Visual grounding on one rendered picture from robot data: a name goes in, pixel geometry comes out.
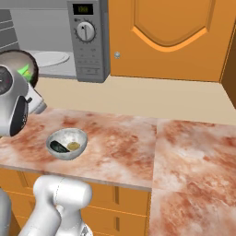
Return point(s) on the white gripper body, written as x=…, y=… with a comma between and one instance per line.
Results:
x=36, y=103

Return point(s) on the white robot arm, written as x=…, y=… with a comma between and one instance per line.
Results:
x=61, y=196

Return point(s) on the metal bowl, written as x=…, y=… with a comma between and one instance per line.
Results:
x=67, y=135

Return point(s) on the white microwave turntable plate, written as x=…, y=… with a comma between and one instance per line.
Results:
x=52, y=58

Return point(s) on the microwave start button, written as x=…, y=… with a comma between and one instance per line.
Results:
x=94, y=71

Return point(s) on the grey microwave door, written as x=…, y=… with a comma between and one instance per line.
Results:
x=5, y=30

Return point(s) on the grey microwave oven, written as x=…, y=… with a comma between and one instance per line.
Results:
x=92, y=46

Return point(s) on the orange cupboard door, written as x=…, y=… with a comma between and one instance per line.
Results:
x=172, y=37

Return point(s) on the orange drawer front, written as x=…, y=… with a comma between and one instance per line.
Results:
x=15, y=181
x=132, y=199
x=129, y=226

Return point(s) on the silver cupboard knob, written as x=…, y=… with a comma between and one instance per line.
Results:
x=116, y=55

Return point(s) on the orange side cupboard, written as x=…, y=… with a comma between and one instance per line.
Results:
x=230, y=76

